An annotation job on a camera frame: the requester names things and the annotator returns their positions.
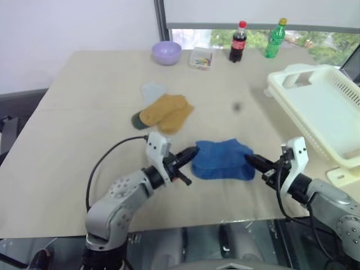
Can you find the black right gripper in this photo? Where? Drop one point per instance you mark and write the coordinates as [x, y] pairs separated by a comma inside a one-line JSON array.
[[271, 175]]

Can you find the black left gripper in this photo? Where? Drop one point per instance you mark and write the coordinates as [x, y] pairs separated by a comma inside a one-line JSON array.
[[172, 168]]

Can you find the blue cloth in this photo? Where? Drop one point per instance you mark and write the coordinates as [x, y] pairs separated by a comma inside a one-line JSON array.
[[219, 160]]

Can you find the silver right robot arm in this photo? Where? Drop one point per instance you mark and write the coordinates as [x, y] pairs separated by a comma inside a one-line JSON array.
[[332, 202]]

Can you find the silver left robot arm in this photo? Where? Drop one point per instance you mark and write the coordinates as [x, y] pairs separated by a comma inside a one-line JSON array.
[[118, 202]]

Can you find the clear box with coloured clips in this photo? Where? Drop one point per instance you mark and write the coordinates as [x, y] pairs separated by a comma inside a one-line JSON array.
[[201, 59]]

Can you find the mustard yellow sock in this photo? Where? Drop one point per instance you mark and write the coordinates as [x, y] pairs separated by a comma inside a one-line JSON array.
[[166, 112]]

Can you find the dark grey green sock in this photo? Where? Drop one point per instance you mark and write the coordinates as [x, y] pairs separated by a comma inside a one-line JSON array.
[[137, 122]]

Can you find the pale mint white sock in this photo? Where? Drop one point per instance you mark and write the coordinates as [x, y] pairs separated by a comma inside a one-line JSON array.
[[152, 91]]

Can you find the white plastic dish rack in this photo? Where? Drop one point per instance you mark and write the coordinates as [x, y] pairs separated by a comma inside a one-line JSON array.
[[317, 109]]

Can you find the white plastic lid piece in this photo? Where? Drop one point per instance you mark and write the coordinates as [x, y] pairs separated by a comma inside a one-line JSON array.
[[341, 175]]

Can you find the purple plastic bowl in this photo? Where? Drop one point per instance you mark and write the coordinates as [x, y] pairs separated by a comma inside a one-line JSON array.
[[166, 53]]

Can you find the cola bottle with red cap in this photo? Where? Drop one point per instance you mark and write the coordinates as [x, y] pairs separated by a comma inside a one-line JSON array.
[[238, 45]]

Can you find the green bottle with yellow cap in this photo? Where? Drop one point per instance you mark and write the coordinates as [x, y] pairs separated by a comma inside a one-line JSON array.
[[275, 42]]

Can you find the dark slanted screen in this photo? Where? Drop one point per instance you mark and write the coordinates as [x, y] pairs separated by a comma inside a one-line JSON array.
[[353, 67]]

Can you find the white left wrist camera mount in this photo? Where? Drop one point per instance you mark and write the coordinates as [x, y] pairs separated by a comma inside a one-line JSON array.
[[157, 152]]

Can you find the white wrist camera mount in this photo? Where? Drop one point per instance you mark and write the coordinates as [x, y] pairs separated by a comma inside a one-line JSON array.
[[298, 157], [157, 152]]

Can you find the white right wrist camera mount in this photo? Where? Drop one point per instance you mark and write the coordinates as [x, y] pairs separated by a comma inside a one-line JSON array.
[[298, 157]]

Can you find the grey roller blind rail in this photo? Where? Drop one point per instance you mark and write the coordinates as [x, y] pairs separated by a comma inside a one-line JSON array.
[[253, 26]]

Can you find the dark window frame post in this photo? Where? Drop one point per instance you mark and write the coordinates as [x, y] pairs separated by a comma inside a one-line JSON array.
[[162, 19]]

